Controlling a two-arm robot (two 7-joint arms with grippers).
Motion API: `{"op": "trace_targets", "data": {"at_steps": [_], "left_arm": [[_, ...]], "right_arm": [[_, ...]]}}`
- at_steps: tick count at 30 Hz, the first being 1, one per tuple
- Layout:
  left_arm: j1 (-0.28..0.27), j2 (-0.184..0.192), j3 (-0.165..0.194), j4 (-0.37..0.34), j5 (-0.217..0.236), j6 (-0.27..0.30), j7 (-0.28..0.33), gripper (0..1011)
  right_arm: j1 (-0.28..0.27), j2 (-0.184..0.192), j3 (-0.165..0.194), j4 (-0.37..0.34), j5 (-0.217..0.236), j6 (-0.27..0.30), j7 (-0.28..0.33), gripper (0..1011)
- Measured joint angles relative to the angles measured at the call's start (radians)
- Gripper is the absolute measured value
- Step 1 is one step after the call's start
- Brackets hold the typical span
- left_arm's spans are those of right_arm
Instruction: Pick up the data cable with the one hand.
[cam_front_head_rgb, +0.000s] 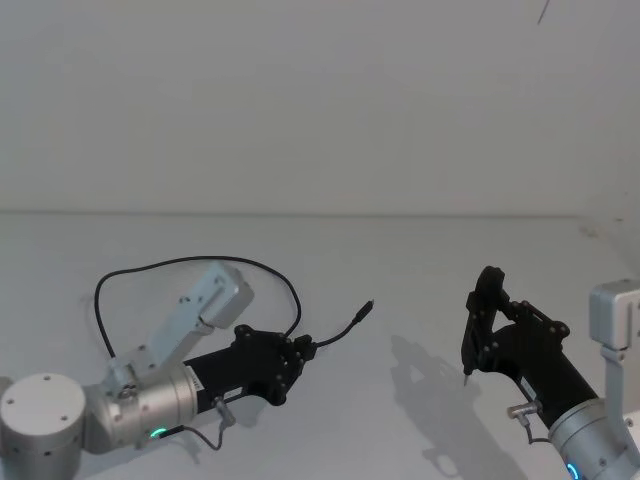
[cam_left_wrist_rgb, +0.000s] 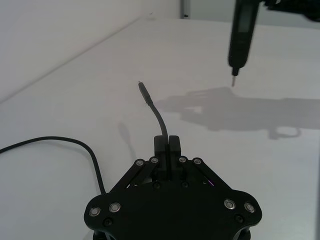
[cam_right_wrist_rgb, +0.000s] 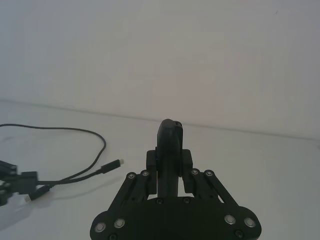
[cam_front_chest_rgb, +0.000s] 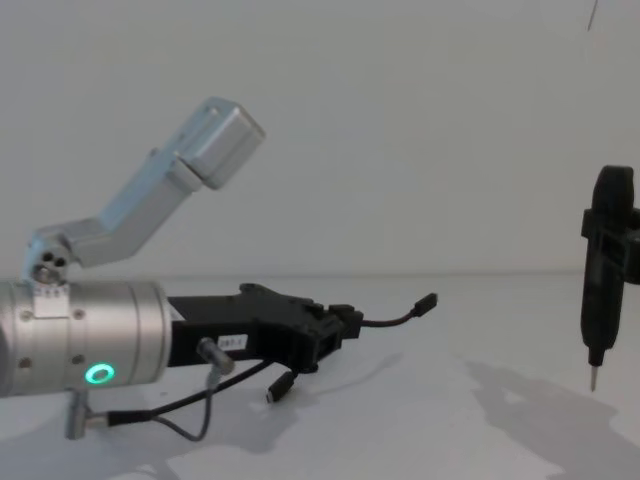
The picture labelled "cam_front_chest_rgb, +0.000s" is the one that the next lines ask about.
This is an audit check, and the white table cloth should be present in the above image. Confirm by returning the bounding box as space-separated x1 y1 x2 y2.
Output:
0 271 640 480

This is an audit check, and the dark cable with two plugs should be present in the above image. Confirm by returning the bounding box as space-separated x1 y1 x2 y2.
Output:
263 292 440 405

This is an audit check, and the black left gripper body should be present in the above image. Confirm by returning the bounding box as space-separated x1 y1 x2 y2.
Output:
167 282 325 374

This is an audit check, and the thin dark wrist cable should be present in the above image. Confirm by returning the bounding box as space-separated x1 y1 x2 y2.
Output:
87 357 281 441

